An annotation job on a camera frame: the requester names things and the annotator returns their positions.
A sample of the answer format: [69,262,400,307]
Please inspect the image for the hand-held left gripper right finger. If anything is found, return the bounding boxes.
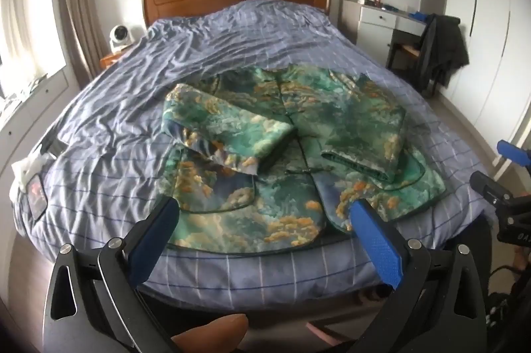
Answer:
[349,199,488,353]

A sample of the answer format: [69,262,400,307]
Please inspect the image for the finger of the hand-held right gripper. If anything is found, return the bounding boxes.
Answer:
[496,139,531,168]

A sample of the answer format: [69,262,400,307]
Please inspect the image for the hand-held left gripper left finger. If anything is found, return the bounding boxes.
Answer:
[41,195,181,353]

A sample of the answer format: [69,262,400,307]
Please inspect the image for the green cloud-print jacket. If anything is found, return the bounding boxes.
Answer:
[161,63,448,254]

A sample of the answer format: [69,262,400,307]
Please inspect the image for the person's left hand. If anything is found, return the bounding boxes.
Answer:
[171,314,250,353]

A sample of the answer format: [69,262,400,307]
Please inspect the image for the blue checked duvet bed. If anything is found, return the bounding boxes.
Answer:
[12,0,498,310]

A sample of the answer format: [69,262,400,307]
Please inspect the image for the chair with dark jacket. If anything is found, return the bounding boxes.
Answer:
[417,14,469,89]

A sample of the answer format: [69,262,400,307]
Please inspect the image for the black device with red screen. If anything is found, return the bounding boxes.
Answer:
[23,173,47,219]

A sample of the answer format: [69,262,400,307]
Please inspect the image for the white crumpled cloth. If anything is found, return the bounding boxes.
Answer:
[12,154,55,188]

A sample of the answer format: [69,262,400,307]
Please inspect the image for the wooden chair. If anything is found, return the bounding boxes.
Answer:
[392,42,436,97]

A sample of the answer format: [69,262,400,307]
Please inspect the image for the white window bench cabinet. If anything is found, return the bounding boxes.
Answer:
[0,67,70,175]

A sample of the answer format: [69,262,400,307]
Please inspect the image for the wooden nightstand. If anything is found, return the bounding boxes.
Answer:
[100,46,135,69]

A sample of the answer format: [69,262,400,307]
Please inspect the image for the white desk with drawers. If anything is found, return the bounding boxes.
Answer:
[339,0,428,67]

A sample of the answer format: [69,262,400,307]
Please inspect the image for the white table fan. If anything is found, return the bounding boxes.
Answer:
[109,23,134,54]

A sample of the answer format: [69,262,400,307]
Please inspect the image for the beige curtain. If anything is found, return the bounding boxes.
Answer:
[56,0,109,84]

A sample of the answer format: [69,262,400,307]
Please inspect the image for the window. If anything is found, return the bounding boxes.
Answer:
[0,0,67,97]

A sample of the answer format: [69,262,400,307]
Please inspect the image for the black strap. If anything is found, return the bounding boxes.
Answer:
[39,137,68,157]

